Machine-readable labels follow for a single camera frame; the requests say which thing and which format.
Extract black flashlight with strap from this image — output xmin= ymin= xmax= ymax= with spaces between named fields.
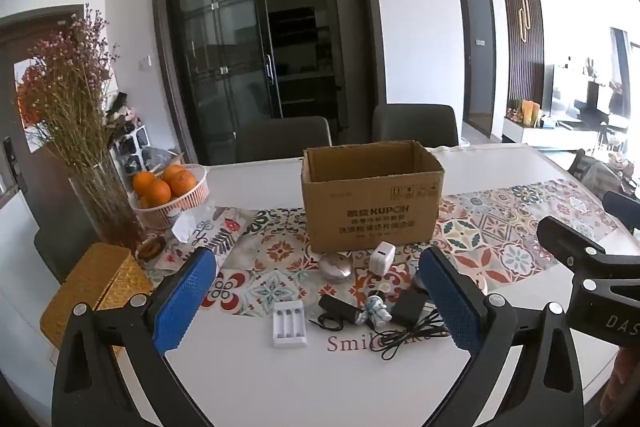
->
xmin=307 ymin=294 xmax=366 ymax=330

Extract brown wooden entry door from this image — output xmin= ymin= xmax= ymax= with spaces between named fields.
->
xmin=0 ymin=4 xmax=86 ymax=208

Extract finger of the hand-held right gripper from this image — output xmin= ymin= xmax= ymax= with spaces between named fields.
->
xmin=602 ymin=191 xmax=640 ymax=230
xmin=536 ymin=216 xmax=640 ymax=281

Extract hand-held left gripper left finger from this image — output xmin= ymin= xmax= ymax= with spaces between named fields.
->
xmin=51 ymin=247 xmax=218 ymax=427

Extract gold wall ornament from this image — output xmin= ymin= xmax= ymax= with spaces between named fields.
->
xmin=516 ymin=0 xmax=532 ymax=42

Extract brown cardboard box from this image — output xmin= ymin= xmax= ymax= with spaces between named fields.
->
xmin=301 ymin=141 xmax=446 ymax=254

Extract small astronaut figurine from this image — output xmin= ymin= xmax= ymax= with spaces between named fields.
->
xmin=364 ymin=294 xmax=392 ymax=329

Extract white television cabinet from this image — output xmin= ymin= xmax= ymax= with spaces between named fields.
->
xmin=502 ymin=117 xmax=601 ymax=152

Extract black power adapter with cable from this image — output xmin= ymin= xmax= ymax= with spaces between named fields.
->
xmin=370 ymin=289 xmax=451 ymax=362

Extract silver computer mouse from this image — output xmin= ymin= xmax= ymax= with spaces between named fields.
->
xmin=319 ymin=253 xmax=357 ymax=282

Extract white plug charger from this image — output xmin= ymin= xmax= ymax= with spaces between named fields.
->
xmin=370 ymin=242 xmax=397 ymax=274

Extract dark grey dining chair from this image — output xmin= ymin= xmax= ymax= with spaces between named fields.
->
xmin=371 ymin=104 xmax=460 ymax=148
xmin=235 ymin=116 xmax=333 ymax=164
xmin=570 ymin=149 xmax=626 ymax=194
xmin=34 ymin=207 xmax=96 ymax=283

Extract yellow woven box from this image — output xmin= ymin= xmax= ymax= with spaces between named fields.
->
xmin=40 ymin=243 xmax=153 ymax=350

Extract yellow decor items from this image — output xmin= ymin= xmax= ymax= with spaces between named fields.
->
xmin=520 ymin=99 xmax=542 ymax=128

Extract small wooden dish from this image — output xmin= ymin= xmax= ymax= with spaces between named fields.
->
xmin=136 ymin=234 xmax=166 ymax=262

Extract white battery charger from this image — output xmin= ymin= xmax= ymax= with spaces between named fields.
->
xmin=272 ymin=300 xmax=307 ymax=349

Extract dried flower bunch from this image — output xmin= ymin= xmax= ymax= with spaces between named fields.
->
xmin=17 ymin=4 xmax=121 ymax=172

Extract dark slatted wall panel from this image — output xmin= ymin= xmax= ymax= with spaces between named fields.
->
xmin=498 ymin=0 xmax=546 ymax=108

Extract pink plastic fruit basket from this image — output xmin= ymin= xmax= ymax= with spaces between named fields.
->
xmin=131 ymin=163 xmax=209 ymax=230

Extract television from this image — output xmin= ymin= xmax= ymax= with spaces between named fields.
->
xmin=545 ymin=64 xmax=601 ymax=118

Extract grey room door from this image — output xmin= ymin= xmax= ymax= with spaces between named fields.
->
xmin=459 ymin=0 xmax=497 ymax=138

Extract printed fabric tissue pouch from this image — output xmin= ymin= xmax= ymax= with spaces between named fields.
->
xmin=160 ymin=206 xmax=261 ymax=269

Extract white shoe rack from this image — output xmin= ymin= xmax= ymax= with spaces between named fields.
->
xmin=112 ymin=124 xmax=151 ymax=172

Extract dark glass sliding door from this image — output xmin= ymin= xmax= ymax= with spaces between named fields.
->
xmin=151 ymin=0 xmax=390 ymax=165

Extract glass vase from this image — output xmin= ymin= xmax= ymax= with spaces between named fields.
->
xmin=68 ymin=159 xmax=146 ymax=250

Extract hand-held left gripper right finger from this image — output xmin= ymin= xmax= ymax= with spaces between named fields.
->
xmin=417 ymin=247 xmax=598 ymax=427

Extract patterned table runner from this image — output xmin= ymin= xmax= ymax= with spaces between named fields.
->
xmin=150 ymin=179 xmax=633 ymax=318

